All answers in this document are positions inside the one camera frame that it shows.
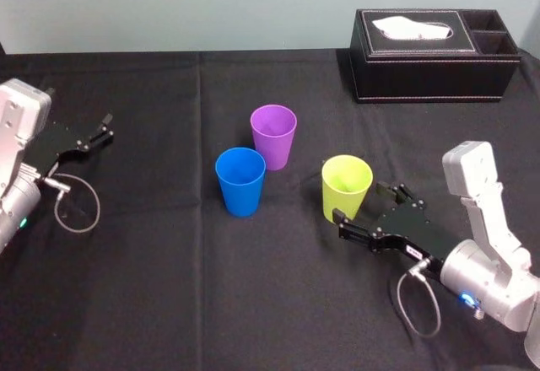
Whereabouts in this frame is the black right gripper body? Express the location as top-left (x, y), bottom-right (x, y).
top-left (369, 202), bottom-right (460, 272)

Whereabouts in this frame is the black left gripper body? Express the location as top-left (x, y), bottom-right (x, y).
top-left (23, 121), bottom-right (88, 175)

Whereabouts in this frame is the yellow-green plastic cup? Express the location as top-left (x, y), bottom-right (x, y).
top-left (321, 154), bottom-right (375, 224)

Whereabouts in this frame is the purple plastic cup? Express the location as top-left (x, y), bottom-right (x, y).
top-left (250, 104), bottom-right (299, 172)

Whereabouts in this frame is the blue plastic cup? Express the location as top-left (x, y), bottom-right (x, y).
top-left (214, 147), bottom-right (267, 219)

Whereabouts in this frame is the black leather tissue box organizer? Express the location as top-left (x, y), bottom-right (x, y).
top-left (348, 8), bottom-right (521, 105)

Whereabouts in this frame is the black tablecloth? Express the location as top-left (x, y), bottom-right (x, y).
top-left (0, 47), bottom-right (540, 371)

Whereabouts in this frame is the white tissue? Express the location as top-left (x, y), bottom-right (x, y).
top-left (370, 16), bottom-right (455, 41)

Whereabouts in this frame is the thin grey left gripper cable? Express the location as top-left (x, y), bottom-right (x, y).
top-left (35, 172), bottom-right (102, 234)

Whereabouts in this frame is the thin grey gripper cable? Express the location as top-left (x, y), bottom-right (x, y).
top-left (396, 257), bottom-right (443, 339)
top-left (35, 172), bottom-right (102, 234)

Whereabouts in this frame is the thin grey right gripper cable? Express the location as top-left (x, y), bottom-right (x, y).
top-left (396, 257), bottom-right (443, 339)

